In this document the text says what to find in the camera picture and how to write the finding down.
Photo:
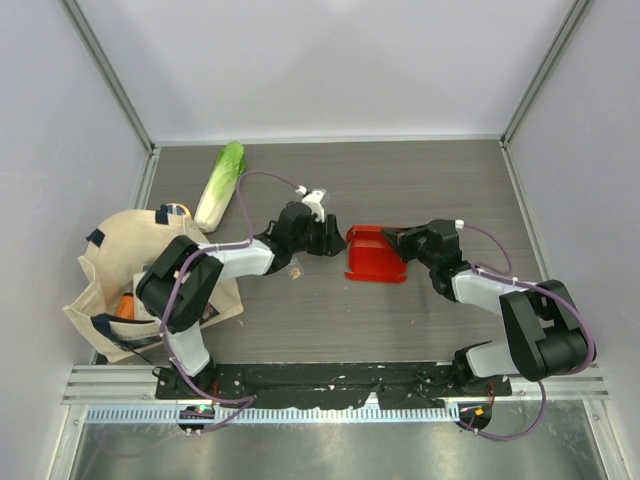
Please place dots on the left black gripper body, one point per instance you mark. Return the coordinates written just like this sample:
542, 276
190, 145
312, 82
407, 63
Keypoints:
321, 236

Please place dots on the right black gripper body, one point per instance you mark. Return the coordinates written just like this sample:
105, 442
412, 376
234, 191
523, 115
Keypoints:
415, 245

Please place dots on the red paper box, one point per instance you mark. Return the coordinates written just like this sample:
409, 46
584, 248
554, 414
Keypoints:
370, 257

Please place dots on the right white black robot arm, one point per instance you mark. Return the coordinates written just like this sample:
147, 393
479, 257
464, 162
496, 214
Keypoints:
545, 333

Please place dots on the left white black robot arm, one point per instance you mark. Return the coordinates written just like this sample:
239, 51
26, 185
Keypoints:
177, 287

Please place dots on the small clear plastic packet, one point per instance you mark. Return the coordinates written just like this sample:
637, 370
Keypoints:
294, 269

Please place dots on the napa cabbage toy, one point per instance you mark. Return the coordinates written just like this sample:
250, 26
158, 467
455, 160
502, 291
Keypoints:
220, 187

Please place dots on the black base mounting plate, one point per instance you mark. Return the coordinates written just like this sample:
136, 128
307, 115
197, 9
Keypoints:
339, 386

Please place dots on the orange white item behind bag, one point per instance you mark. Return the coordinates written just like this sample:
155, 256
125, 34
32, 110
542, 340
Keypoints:
174, 208

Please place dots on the beige printed tote bag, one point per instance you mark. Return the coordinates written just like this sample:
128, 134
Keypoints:
118, 249

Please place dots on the orange item in bag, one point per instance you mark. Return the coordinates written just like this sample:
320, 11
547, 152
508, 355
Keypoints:
126, 307

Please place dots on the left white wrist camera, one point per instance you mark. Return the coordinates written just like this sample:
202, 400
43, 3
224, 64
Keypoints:
314, 200

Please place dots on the white slotted cable duct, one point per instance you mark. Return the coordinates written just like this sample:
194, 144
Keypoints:
185, 415

